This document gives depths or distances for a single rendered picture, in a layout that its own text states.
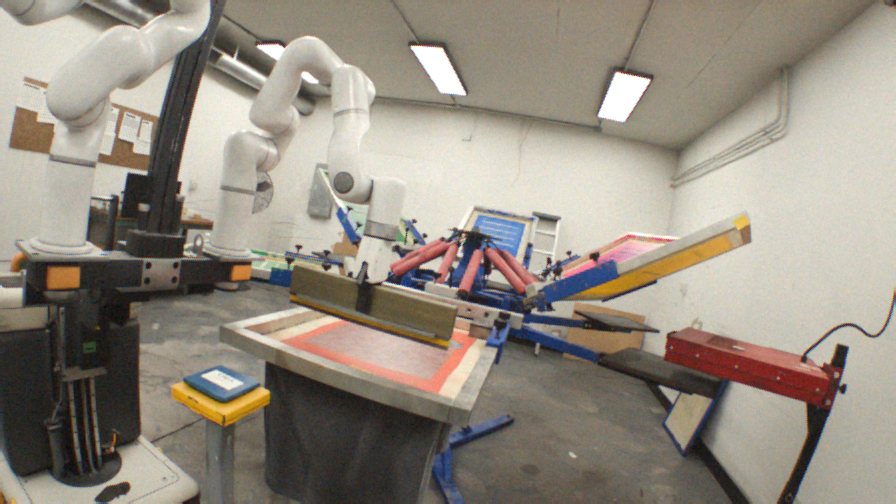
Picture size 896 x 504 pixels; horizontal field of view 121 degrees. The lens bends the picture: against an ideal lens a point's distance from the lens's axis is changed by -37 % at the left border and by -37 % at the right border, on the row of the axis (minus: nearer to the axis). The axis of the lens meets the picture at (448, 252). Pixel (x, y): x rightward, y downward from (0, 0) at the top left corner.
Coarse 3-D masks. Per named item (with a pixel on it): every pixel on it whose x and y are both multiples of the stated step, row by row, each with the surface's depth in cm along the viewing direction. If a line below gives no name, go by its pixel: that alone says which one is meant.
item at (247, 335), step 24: (288, 312) 107; (312, 312) 117; (240, 336) 81; (264, 336) 84; (288, 360) 79; (312, 360) 78; (480, 360) 102; (336, 384) 76; (360, 384) 75; (384, 384) 74; (480, 384) 85; (408, 408) 73; (432, 408) 72; (456, 408) 71
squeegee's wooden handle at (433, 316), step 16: (304, 272) 93; (320, 272) 92; (304, 288) 93; (320, 288) 92; (336, 288) 91; (352, 288) 90; (384, 288) 89; (336, 304) 91; (352, 304) 90; (384, 304) 88; (400, 304) 88; (416, 304) 87; (432, 304) 86; (448, 304) 87; (400, 320) 88; (416, 320) 87; (432, 320) 86; (448, 320) 85; (448, 336) 85
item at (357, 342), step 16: (304, 336) 101; (320, 336) 105; (336, 336) 108; (352, 336) 111; (368, 336) 115; (384, 336) 118; (320, 352) 93; (336, 352) 95; (352, 352) 98; (368, 352) 101
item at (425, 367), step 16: (464, 336) 138; (384, 352) 104; (400, 352) 107; (416, 352) 109; (432, 352) 112; (448, 352) 116; (464, 352) 119; (368, 368) 90; (384, 368) 92; (400, 368) 94; (416, 368) 97; (432, 368) 99; (448, 368) 102; (416, 384) 87; (432, 384) 89
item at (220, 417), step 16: (176, 384) 58; (176, 400) 57; (192, 400) 56; (208, 400) 57; (240, 400) 61; (256, 400) 63; (208, 416) 56; (224, 416) 55; (240, 416) 59; (208, 432) 61; (224, 432) 61; (208, 448) 62; (224, 448) 62; (208, 464) 62; (224, 464) 62; (208, 480) 62; (224, 480) 62; (208, 496) 62; (224, 496) 62
